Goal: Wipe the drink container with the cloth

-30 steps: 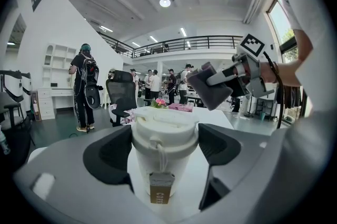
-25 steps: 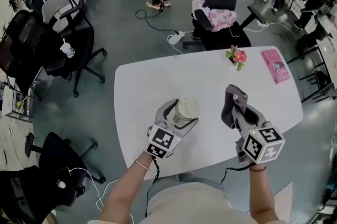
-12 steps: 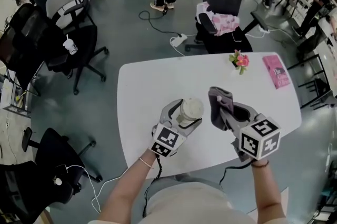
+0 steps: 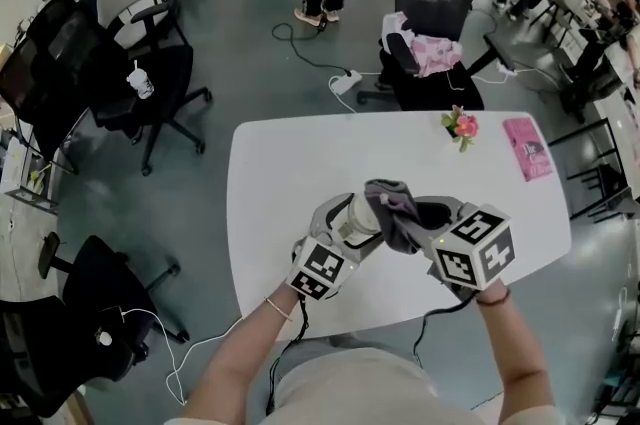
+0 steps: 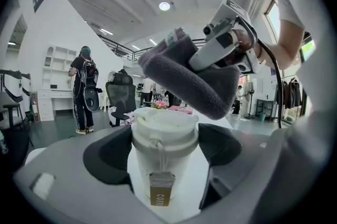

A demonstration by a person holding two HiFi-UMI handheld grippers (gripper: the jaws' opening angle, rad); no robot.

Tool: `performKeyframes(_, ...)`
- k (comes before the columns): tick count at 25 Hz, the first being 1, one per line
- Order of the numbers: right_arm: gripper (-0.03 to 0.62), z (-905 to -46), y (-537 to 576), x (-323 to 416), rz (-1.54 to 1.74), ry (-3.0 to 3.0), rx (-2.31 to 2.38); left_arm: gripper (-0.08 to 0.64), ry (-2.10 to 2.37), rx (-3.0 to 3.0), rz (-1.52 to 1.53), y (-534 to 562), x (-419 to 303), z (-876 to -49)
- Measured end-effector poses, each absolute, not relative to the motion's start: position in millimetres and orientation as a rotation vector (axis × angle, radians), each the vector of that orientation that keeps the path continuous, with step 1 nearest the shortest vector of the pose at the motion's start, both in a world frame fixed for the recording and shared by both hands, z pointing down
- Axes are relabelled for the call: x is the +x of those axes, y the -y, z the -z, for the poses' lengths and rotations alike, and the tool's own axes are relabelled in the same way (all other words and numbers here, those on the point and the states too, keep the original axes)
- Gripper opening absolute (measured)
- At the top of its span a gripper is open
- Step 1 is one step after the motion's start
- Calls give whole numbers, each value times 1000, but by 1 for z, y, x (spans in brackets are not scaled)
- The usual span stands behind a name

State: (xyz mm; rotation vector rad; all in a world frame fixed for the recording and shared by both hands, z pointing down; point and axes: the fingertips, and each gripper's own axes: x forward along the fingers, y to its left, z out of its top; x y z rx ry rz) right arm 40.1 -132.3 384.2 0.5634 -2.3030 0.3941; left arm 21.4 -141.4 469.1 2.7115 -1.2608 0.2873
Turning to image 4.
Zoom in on black floor cable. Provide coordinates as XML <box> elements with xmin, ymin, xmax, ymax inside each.
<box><xmin>271</xmin><ymin>20</ymin><xmax>351</xmax><ymax>77</ymax></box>

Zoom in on person's beige shirt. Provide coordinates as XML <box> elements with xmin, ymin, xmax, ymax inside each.
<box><xmin>164</xmin><ymin>346</ymin><xmax>566</xmax><ymax>425</ymax></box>

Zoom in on person's left forearm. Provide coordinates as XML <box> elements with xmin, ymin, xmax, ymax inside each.
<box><xmin>184</xmin><ymin>282</ymin><xmax>301</xmax><ymax>425</ymax></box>

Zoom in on black mesh office chair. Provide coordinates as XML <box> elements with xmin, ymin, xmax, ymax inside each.
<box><xmin>0</xmin><ymin>32</ymin><xmax>84</xmax><ymax>177</ymax></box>

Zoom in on person's right forearm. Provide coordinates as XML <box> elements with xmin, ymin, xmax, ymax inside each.
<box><xmin>474</xmin><ymin>280</ymin><xmax>556</xmax><ymax>425</ymax></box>

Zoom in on pink book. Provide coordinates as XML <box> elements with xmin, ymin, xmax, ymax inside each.
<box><xmin>502</xmin><ymin>116</ymin><xmax>555</xmax><ymax>183</ymax></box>

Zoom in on pink potted flowers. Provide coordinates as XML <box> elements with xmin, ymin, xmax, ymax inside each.
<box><xmin>440</xmin><ymin>105</ymin><xmax>480</xmax><ymax>153</ymax></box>

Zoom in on white power cord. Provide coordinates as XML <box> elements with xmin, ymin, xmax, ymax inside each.
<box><xmin>327</xmin><ymin>77</ymin><xmax>359</xmax><ymax>114</ymax></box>

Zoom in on white paper cup with lid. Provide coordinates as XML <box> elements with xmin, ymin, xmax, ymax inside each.
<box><xmin>340</xmin><ymin>193</ymin><xmax>384</xmax><ymax>250</ymax></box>

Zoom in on thin pale bracelet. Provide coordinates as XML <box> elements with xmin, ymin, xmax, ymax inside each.
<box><xmin>263</xmin><ymin>296</ymin><xmax>294</xmax><ymax>323</ymax></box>

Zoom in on pink patterned garment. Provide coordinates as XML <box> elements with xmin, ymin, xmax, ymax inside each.
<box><xmin>380</xmin><ymin>11</ymin><xmax>464</xmax><ymax>79</ymax></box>

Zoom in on white plastic drink with straw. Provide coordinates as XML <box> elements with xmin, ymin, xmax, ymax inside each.
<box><xmin>125</xmin><ymin>60</ymin><xmax>155</xmax><ymax>101</ymax></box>

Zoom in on metal rack with clutter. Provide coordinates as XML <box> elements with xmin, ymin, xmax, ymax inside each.
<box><xmin>0</xmin><ymin>112</ymin><xmax>62</xmax><ymax>217</ymax></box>

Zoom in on brown cord bracelet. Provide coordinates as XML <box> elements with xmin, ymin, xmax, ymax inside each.
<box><xmin>475</xmin><ymin>287</ymin><xmax>512</xmax><ymax>307</ymax></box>

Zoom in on dark dining chair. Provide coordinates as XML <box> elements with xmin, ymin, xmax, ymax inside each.
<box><xmin>547</xmin><ymin>116</ymin><xmax>634</xmax><ymax>222</ymax></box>

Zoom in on white charging cable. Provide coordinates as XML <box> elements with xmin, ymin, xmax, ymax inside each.
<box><xmin>122</xmin><ymin>307</ymin><xmax>246</xmax><ymax>409</ymax></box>

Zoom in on white office chair black armrests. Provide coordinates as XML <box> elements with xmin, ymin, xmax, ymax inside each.
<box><xmin>94</xmin><ymin>0</ymin><xmax>184</xmax><ymax>50</ymax></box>

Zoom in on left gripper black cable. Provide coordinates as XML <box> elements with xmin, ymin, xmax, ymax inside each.
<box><xmin>264</xmin><ymin>292</ymin><xmax>311</xmax><ymax>417</ymax></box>

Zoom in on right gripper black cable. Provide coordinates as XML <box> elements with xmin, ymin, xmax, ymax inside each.
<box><xmin>412</xmin><ymin>295</ymin><xmax>476</xmax><ymax>367</ymax></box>

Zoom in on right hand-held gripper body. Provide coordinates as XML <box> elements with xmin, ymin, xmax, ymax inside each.
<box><xmin>425</xmin><ymin>204</ymin><xmax>517</xmax><ymax>303</ymax></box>

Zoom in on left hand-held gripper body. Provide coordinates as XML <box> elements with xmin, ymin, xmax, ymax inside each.
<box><xmin>285</xmin><ymin>232</ymin><xmax>359</xmax><ymax>303</ymax></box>

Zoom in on grey cloth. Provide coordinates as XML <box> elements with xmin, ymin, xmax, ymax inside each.
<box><xmin>363</xmin><ymin>178</ymin><xmax>426</xmax><ymax>256</ymax></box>

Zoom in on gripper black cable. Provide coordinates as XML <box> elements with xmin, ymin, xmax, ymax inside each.
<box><xmin>264</xmin><ymin>292</ymin><xmax>311</xmax><ymax>417</ymax></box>
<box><xmin>412</xmin><ymin>295</ymin><xmax>476</xmax><ymax>367</ymax></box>

